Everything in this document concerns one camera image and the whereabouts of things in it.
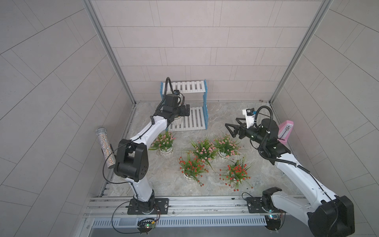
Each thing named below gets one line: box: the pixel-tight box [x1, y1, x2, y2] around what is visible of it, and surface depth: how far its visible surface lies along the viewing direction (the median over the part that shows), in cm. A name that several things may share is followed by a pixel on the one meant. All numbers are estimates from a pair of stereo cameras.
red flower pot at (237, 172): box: [219, 157, 254, 192], surface depth 71 cm
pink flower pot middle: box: [188, 136, 219, 173], surface depth 79 cm
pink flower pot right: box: [213, 133, 242, 159], surface depth 80 cm
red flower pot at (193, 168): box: [178, 150, 210, 188], surface depth 72 cm
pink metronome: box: [277, 119, 295, 145], surface depth 86 cm
